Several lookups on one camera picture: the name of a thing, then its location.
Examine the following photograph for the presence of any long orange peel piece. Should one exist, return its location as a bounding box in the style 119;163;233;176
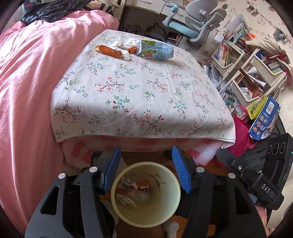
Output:
95;45;123;59

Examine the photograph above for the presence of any small orange peel piece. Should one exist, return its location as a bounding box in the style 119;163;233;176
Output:
127;46;137;54

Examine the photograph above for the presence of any crushed blue milk carton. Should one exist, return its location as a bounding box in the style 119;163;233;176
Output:
123;38;174;60

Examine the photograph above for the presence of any red white snack wrapper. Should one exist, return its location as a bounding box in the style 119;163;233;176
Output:
115;176;151;208

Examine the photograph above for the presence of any cream trash bin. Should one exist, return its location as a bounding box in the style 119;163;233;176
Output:
110;162;181;228

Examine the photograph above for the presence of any magenta tote bag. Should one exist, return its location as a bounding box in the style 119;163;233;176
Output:
228;105;257;157

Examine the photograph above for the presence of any blue printed paper bag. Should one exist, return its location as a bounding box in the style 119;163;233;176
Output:
248;96;281;141

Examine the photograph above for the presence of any pink checked bed sheet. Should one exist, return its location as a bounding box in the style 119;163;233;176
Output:
61;135;233;169

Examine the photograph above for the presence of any yellow book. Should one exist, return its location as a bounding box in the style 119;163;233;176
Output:
247;95;268;120

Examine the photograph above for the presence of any white rolling book cart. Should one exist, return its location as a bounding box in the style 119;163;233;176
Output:
212;14;292;112

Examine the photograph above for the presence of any floral white tablecloth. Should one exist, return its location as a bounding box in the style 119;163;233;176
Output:
51;30;235;142

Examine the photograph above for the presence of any pink duvet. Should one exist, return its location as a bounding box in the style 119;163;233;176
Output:
1;10;119;233

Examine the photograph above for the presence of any grey blue desk chair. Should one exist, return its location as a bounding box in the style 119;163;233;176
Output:
162;1;227;47

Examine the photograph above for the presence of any black puffer jacket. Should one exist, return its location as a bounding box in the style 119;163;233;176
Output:
20;0;90;25

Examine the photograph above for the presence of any striped pillow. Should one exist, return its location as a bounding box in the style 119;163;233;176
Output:
84;1;115;13

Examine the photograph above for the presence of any white desk with drawers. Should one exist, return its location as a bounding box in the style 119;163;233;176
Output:
126;0;190;20

